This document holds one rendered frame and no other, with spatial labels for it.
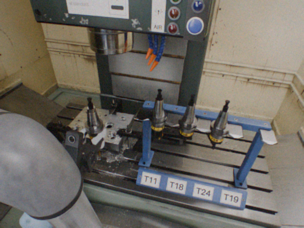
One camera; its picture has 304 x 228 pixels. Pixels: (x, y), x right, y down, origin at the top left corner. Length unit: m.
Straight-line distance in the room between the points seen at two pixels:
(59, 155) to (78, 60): 1.69
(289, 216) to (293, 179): 0.21
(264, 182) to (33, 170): 0.95
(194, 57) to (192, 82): 0.16
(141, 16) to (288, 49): 1.29
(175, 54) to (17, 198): 1.03
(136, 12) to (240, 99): 1.40
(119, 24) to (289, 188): 1.09
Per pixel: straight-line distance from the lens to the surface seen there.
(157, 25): 0.50
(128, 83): 1.37
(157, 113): 0.72
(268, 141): 0.77
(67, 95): 2.16
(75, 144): 0.63
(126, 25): 0.52
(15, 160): 0.30
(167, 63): 1.23
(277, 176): 1.31
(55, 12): 0.61
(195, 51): 1.22
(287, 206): 1.21
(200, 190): 0.90
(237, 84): 1.72
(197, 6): 0.48
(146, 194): 0.91
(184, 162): 1.02
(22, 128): 0.31
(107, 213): 1.04
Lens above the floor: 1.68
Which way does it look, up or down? 38 degrees down
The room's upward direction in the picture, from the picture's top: 3 degrees clockwise
